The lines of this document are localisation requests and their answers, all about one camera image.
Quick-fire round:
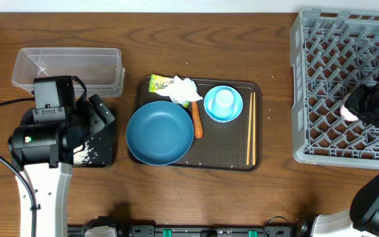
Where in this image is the white pink cup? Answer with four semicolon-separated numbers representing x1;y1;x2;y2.
340;93;359;122

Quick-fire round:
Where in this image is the light blue cup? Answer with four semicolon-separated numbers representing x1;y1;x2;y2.
211;89;234;117

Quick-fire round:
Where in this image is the light blue bowl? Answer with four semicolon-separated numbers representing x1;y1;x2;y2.
203;86;243;123

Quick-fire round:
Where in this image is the dark blue plate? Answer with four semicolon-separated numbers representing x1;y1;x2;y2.
126;101;194;166

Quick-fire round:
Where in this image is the white rice pile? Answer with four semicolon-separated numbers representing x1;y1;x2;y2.
74;141;95;167

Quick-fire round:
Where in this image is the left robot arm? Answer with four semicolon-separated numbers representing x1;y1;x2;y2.
8;76;116;236

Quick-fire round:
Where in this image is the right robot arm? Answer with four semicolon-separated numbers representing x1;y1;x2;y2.
296;76;379;237

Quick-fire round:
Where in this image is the grey dishwasher rack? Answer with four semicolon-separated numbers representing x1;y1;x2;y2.
290;9;379;169

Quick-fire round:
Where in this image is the black waste tray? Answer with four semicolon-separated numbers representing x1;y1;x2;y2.
8;103;116;170

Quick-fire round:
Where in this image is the left wooden chopstick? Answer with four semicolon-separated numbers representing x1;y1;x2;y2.
246;93;253;165

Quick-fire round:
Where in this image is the dark brown serving tray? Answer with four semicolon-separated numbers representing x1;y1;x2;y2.
128;76;263;172

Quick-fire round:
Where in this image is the orange carrot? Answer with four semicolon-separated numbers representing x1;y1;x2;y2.
191;101;203;138

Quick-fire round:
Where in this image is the crumpled white tissue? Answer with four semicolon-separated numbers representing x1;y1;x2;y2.
156;76;203;105

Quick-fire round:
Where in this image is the green snack wrapper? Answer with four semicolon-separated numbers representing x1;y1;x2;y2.
149;74;190;108

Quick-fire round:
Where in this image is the clear plastic bin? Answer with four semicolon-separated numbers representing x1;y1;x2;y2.
11;47;125;97

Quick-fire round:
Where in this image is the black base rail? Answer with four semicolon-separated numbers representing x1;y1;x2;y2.
66;217;295;237

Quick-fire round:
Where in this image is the left black cable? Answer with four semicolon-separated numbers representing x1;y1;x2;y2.
0;97;38;237

